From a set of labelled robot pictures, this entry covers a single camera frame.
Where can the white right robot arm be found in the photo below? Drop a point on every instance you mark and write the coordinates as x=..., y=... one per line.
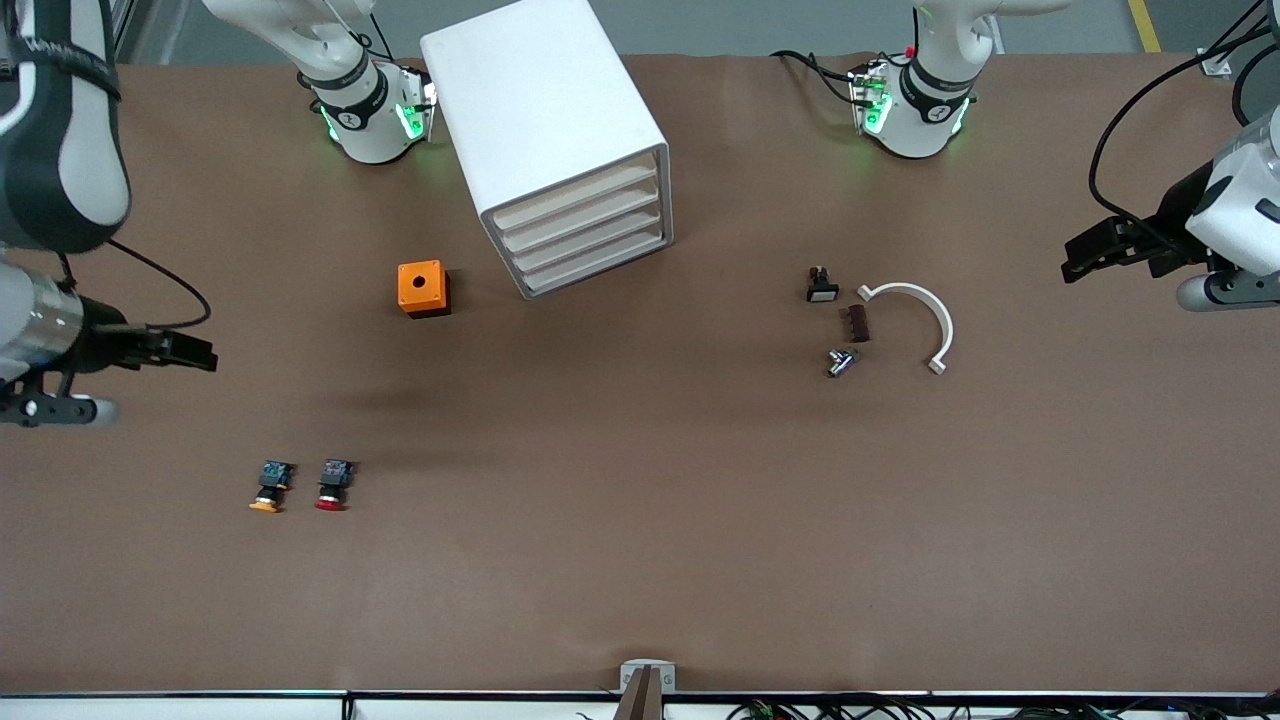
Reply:
x=365, y=120

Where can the black switch with white face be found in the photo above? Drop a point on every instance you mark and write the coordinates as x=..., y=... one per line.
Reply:
x=822, y=287

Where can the white table edge rail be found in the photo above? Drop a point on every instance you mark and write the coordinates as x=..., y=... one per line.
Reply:
x=200, y=706

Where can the small metal fitting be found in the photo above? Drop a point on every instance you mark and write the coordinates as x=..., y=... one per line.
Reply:
x=842, y=361

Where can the white curved plastic bracket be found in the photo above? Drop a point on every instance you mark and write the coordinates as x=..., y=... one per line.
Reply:
x=935, y=308

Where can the yellow mushroom push button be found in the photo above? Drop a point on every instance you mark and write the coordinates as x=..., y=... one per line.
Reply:
x=272, y=485

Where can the aluminium frame profile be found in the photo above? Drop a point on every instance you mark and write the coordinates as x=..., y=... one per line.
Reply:
x=1222, y=58
x=120, y=30

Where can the orange button enclosure box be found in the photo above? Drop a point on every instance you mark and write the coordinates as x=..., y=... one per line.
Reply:
x=420, y=283

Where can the brown terminal block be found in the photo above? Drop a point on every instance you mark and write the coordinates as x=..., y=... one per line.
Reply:
x=858, y=323

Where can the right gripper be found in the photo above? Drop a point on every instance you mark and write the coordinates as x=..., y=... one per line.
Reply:
x=103, y=335

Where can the red mushroom push button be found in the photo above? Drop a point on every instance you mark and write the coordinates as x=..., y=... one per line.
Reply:
x=332, y=484

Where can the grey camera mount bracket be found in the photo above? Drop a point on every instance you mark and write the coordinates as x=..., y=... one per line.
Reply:
x=647, y=682

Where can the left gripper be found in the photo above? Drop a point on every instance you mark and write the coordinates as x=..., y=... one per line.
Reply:
x=1172, y=233

